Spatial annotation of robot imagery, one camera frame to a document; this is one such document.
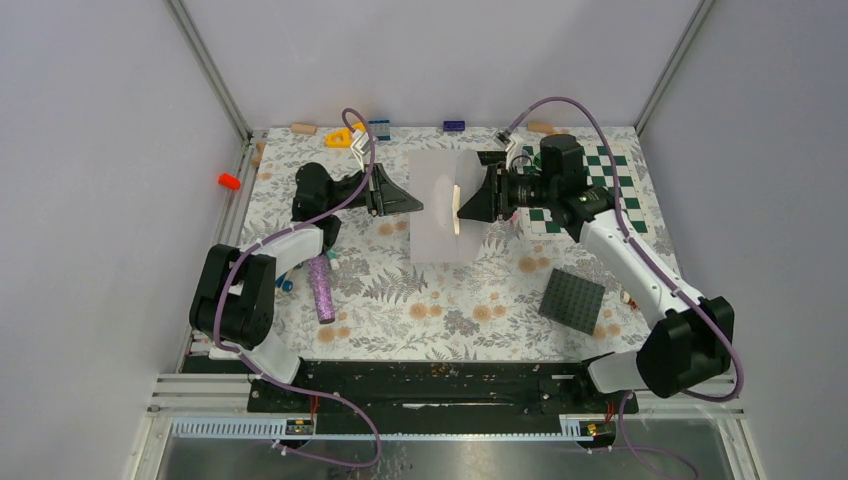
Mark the grey and blue brick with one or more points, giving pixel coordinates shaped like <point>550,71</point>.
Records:
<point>381,129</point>

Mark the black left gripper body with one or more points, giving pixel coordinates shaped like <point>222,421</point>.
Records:
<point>368,196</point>

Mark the light wooden block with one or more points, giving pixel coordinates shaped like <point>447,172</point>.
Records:
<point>303,129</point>

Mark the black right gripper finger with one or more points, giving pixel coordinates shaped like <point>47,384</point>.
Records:
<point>481,207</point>
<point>489,188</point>

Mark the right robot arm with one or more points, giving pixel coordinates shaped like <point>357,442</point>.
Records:
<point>690,338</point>

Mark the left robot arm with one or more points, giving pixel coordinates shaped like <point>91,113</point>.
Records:
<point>234,299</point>

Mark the yellow triangle shape toy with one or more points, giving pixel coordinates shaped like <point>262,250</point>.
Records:
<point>343,138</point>

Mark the green white chessboard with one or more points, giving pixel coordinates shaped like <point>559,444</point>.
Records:
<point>537,223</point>

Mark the black microphone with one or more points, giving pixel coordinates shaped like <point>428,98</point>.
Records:
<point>492,157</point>

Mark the blue red toy car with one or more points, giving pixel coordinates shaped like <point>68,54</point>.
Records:
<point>284,281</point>

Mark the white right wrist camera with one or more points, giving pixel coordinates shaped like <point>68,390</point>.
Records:
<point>512,143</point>

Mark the aluminium side rail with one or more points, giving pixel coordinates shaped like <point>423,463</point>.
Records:
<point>223,253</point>

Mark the green white glue stick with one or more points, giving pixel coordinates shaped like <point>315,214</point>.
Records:
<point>333,260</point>

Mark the wooden block by rail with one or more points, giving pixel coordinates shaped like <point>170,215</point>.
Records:
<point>258,153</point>

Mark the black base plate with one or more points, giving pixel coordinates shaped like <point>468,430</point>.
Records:
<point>418,398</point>

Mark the red plastic cylinder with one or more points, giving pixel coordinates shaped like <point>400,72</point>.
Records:
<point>229,182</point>

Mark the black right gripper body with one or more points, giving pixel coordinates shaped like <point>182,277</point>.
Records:
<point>518,191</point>

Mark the wooden block back right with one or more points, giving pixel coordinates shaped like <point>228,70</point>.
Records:
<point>542,128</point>

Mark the dark grey studded baseplate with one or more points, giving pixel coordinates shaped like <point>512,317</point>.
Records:
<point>572,301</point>

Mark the purple glitter microphone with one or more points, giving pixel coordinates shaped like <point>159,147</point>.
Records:
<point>319,281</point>

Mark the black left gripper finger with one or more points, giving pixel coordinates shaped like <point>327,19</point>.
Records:
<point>397,203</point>
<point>386,190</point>

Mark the multicolour brick stack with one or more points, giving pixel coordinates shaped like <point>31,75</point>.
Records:
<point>627,299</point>

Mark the floral patterned table mat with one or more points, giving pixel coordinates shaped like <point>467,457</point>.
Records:
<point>389,308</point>

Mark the purple flat toy brick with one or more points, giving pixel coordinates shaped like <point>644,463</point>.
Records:
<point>453,125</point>

